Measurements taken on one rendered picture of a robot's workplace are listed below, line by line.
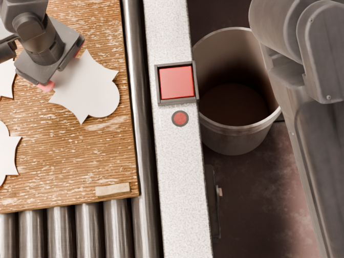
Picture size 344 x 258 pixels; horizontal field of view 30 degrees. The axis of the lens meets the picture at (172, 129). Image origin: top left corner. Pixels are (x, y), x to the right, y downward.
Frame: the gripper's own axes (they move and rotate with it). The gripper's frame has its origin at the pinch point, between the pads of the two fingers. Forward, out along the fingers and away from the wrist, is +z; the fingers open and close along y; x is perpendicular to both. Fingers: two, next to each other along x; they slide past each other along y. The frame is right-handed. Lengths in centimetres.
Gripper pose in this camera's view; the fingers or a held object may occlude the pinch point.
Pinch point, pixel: (59, 69)
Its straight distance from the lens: 114.5
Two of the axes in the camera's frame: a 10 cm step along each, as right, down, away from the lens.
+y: -5.4, 8.2, -2.0
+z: 0.7, 2.7, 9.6
